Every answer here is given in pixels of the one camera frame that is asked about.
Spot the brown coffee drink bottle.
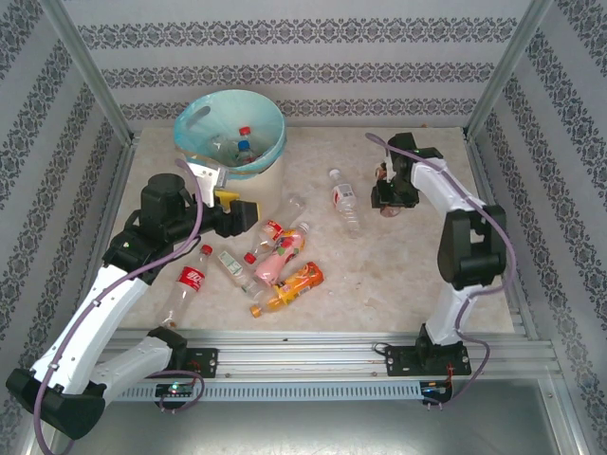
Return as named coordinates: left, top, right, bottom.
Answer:
left=377, top=162, right=405, bottom=220

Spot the clear bottle red-white label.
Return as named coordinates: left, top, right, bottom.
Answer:
left=328, top=169, right=365, bottom=239

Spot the clear bottle green label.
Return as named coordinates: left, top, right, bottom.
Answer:
left=208, top=135, right=238, bottom=165

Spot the small clear bottle green-white label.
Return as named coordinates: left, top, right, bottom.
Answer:
left=216, top=249, right=266, bottom=302

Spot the pink drink bottle white cap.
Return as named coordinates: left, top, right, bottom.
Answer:
left=254, top=222, right=313, bottom=288

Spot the orange juice bottle orange cap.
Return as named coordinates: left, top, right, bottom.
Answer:
left=249, top=261, right=326, bottom=319

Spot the cream plastic waste bin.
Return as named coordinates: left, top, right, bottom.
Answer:
left=189, top=151, right=286, bottom=224

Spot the beige trash bin blue liner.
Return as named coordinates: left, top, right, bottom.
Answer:
left=173, top=89, right=289, bottom=182

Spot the clear bottle orange-red label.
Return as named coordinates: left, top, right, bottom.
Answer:
left=243, top=191, right=308, bottom=265

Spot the small circuit board green light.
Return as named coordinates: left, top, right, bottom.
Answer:
left=155, top=382, right=196, bottom=398

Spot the grey sheet metal shelf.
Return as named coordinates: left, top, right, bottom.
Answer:
left=23, top=378, right=584, bottom=455

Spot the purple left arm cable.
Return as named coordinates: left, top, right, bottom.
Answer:
left=32, top=158, right=206, bottom=451

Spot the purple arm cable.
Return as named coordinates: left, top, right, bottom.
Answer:
left=32, top=158, right=206, bottom=451
left=364, top=132, right=517, bottom=411

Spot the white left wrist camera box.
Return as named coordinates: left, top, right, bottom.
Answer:
left=187, top=160, right=230, bottom=191

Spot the aluminium left side rail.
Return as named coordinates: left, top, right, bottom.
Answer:
left=89, top=132, right=141, bottom=266

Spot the aluminium right side rail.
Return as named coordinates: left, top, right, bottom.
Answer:
left=463, top=132, right=542, bottom=340

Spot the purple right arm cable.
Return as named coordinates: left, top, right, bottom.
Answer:
left=364, top=132, right=517, bottom=411

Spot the aluminium mounting rail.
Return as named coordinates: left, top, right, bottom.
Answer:
left=45, top=329, right=563, bottom=380

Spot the aluminium left frame post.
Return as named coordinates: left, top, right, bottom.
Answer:
left=40, top=0, right=137, bottom=143

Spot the aluminium frame post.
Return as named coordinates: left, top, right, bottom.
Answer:
left=40, top=0, right=137, bottom=143
left=463, top=0, right=554, bottom=138

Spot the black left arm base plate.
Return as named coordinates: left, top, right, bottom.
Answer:
left=132, top=348, right=220, bottom=379

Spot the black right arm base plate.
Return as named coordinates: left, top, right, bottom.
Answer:
left=383, top=344, right=473, bottom=378

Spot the aluminium right frame post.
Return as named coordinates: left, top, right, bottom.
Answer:
left=463, top=0, right=554, bottom=138

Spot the grey slotted cable duct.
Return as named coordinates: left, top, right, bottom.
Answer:
left=103, top=382, right=454, bottom=403

